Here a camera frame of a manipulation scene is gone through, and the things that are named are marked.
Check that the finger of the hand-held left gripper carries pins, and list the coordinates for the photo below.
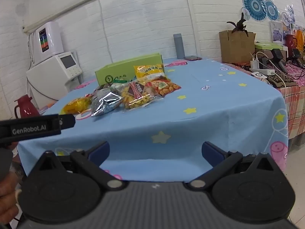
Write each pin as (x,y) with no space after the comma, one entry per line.
(68,122)

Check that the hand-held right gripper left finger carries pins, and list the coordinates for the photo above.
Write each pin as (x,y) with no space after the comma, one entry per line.
(100,153)

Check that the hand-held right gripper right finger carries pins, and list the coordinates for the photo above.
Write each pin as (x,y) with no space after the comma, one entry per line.
(211,153)

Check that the golden orange snack packet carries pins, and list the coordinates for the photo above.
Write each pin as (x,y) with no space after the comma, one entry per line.
(75,105)

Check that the silver foil snack packet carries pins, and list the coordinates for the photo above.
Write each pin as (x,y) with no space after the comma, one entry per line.
(104,101)

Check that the dark red snack packet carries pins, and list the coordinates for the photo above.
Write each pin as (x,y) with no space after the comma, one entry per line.
(103,87)

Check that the clear biscuit packet brown label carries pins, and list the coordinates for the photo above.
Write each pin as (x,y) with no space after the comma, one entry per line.
(137,95)

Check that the green cardboard box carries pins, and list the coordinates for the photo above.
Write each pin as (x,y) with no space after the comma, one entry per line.
(124,68)

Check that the red peanut snack packet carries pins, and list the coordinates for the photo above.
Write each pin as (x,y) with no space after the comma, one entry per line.
(165,87)

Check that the yellow snack packet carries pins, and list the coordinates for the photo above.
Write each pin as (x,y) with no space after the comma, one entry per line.
(149,71)

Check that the person's left hand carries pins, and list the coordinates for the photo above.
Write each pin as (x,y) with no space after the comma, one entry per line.
(8,195)

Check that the red thermos jug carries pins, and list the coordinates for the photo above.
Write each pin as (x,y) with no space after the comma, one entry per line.
(25,107)

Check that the white appliance with screen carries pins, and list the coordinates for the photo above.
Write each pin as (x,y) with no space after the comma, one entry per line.
(54,81)

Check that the blue cartoon tablecloth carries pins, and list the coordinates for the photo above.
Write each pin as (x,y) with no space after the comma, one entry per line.
(202,105)

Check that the plaid tablecloth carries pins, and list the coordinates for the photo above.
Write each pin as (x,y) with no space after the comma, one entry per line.
(294,105)

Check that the white power strip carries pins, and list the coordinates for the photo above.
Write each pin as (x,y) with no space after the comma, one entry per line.
(262,71)

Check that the smartphone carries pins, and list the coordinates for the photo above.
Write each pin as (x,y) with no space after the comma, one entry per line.
(193,58)

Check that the white charger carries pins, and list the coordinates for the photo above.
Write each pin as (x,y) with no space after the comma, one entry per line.
(254,64)

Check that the brown patterned pouch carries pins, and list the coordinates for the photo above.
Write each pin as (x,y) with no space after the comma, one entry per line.
(281,80)

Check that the brown cardboard box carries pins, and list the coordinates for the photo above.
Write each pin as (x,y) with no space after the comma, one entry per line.
(236,49)

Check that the grey bottle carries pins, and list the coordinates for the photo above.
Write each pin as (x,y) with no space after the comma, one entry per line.
(179,46)

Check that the black hand-held device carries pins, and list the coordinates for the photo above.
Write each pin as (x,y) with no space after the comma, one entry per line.
(278,58)

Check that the flat green box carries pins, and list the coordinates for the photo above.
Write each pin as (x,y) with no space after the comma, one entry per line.
(268,45)

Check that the dark purple plant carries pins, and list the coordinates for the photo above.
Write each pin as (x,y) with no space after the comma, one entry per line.
(239,26)

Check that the small red jug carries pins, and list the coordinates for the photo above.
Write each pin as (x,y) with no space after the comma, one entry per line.
(290,41)

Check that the photo print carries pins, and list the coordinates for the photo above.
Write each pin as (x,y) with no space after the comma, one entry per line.
(276,32)

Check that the orange bag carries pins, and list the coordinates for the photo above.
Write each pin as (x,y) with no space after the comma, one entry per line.
(299,40)

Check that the large blue paper fan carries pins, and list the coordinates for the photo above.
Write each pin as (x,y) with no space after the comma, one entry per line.
(253,4)

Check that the small blue paper fan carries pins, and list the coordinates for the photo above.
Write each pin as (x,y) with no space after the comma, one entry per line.
(271,10)

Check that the white wall water purifier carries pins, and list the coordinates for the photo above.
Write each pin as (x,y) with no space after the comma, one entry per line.
(47,40)

